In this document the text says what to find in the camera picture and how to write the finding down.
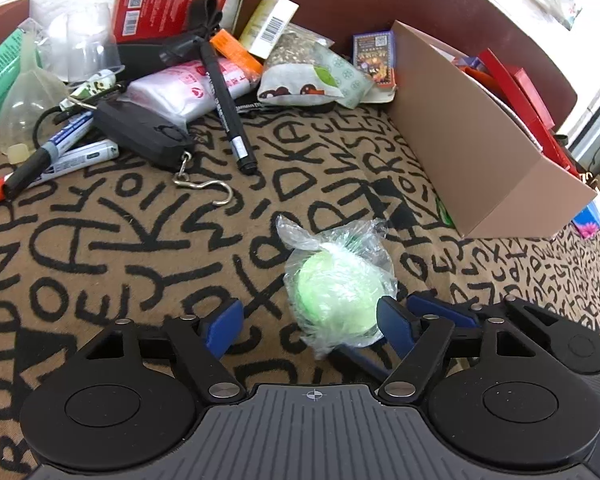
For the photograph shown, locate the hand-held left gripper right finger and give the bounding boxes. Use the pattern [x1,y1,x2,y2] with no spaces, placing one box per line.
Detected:
[376,297,536,404]

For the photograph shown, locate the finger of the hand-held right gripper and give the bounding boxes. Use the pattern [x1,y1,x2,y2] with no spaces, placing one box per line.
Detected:
[407,294,571,341]
[330,346,403,383]

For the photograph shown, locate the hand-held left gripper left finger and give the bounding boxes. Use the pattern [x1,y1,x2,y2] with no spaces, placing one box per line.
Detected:
[82,300,246,404]

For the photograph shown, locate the green ball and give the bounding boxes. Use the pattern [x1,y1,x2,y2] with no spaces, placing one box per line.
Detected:
[276,214,398,358]

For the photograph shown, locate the tan cardboard box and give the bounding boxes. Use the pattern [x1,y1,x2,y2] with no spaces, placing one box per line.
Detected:
[390,20,598,239]

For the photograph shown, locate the red box wavy lines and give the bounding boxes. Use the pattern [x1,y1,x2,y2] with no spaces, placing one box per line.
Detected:
[511,66,557,130]
[477,49,583,177]

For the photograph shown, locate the brown letter print blanket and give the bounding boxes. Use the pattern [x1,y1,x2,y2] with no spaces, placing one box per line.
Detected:
[0,82,600,480]

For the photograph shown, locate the blue tissue pack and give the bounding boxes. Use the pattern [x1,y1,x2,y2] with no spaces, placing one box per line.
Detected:
[572,202,600,238]

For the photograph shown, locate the black luggage scale with hook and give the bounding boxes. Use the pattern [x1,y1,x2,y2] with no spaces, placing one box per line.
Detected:
[94,100,233,206]

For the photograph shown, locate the black marker pen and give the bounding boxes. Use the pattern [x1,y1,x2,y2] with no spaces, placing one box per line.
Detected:
[200,37,258,176]

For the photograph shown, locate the white marker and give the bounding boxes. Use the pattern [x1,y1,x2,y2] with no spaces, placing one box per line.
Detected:
[35,140,120,181]

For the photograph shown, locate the orange plastic packet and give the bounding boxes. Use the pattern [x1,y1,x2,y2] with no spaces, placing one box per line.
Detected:
[461,66,501,93]

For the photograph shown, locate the white zip bag pack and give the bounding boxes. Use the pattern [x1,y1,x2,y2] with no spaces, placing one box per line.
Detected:
[126,57,261,123]

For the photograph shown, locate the blue label marker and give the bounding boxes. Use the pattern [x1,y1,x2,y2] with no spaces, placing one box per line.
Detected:
[0,110,98,208]

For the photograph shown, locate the small green box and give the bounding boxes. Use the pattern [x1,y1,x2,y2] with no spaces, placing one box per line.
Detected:
[60,70,118,111]

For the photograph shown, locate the small orange box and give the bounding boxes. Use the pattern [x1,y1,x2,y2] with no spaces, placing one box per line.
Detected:
[210,29,263,76]

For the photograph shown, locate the clear seed bag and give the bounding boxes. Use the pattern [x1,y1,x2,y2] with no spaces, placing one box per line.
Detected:
[265,22,336,63]

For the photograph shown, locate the white barcode box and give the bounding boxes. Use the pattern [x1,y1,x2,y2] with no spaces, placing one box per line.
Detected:
[239,0,300,58]

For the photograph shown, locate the clear plastic funnel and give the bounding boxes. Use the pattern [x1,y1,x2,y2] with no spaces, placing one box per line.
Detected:
[0,30,71,163]

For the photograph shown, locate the clear plastic cup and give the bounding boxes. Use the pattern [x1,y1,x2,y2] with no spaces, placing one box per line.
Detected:
[47,2,126,83]

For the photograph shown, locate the narrow brown cardboard box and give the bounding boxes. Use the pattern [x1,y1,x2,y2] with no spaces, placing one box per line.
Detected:
[0,0,31,61]

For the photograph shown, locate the black hair tie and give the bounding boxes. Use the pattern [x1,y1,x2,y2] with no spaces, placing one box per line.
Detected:
[32,105,68,136]

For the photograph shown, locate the black fabric strap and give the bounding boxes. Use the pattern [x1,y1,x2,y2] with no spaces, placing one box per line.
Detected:
[116,0,226,81]

